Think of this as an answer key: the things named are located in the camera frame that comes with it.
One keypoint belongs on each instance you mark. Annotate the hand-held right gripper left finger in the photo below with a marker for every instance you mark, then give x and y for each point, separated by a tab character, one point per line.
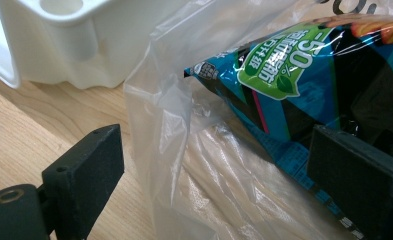
84	173

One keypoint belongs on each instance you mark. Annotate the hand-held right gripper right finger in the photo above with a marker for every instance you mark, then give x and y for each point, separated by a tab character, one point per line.
360	186

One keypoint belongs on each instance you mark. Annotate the clear plastic bag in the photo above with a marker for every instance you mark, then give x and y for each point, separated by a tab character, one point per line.
200	173

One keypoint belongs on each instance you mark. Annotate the blue potato chips packet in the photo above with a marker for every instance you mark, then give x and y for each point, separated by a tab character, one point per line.
300	83

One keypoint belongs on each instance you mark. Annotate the white plastic bin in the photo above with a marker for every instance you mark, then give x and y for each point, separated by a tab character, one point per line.
67	43

